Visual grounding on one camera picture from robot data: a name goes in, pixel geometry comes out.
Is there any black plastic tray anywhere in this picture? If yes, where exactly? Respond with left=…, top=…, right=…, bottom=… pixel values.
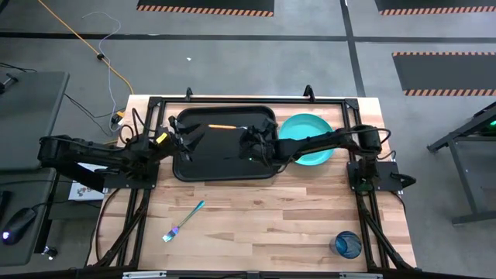
left=172, top=105, right=281, bottom=182

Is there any spoon with orange handle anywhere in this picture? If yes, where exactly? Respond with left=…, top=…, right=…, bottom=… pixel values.
left=208, top=123, right=250, bottom=131

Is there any yellow orange cable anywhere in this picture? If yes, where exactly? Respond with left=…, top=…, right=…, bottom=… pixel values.
left=36, top=0, right=135, bottom=96

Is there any thin white cable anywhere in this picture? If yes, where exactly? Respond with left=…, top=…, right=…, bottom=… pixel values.
left=81, top=11, right=122, bottom=117

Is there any teal round plate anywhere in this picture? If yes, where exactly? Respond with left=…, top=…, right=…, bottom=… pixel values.
left=277, top=112, right=336, bottom=167

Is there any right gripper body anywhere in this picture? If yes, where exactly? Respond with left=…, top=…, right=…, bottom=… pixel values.
left=250, top=133, right=281, bottom=166

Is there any grey metal table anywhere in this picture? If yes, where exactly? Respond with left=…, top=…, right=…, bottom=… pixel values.
left=426, top=101, right=496, bottom=226

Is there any iridescent metal fork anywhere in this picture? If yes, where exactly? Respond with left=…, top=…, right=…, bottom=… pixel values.
left=161, top=200, right=206, bottom=243

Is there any grey side table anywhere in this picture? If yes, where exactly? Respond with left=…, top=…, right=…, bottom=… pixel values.
left=0, top=71, right=71, bottom=268

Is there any black aluminium table frame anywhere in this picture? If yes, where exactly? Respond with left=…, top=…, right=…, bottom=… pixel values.
left=88, top=95, right=418, bottom=272

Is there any black tool on side table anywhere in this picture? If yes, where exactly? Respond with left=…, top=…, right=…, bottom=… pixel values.
left=0, top=73, right=19, bottom=95

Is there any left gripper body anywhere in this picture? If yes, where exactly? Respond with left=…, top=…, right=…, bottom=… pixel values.
left=170, top=129, right=197, bottom=162

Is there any black computer mouse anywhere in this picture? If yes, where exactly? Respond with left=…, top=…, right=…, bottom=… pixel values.
left=2, top=207, right=38, bottom=246

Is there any blue translucent cup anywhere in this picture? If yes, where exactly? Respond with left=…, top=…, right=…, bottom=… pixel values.
left=329, top=230, right=363, bottom=260

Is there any black hazard-striped floor mat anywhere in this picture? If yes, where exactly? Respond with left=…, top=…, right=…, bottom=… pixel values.
left=136, top=0, right=275, bottom=18
left=374, top=0, right=496, bottom=16
left=391, top=51, right=496, bottom=97

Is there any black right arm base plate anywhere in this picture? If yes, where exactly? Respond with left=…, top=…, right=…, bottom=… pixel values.
left=347, top=160, right=404, bottom=193

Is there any white printed card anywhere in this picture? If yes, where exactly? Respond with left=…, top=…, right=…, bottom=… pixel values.
left=68, top=162, right=108, bottom=202

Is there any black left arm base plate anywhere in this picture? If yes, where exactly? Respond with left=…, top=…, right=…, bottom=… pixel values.
left=102, top=162, right=160, bottom=190

